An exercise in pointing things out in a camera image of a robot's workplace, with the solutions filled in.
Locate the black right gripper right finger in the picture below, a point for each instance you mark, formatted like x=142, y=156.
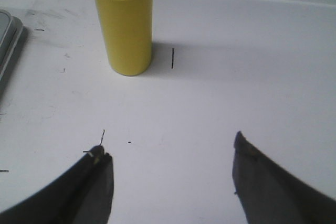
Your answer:
x=270, y=194

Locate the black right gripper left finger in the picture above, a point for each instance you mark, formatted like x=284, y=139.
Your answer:
x=83, y=194

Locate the yellow squeeze bottle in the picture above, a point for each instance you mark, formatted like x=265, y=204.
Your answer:
x=127, y=31

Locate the silver electronic kitchen scale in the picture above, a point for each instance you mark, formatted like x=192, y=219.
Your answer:
x=11, y=32

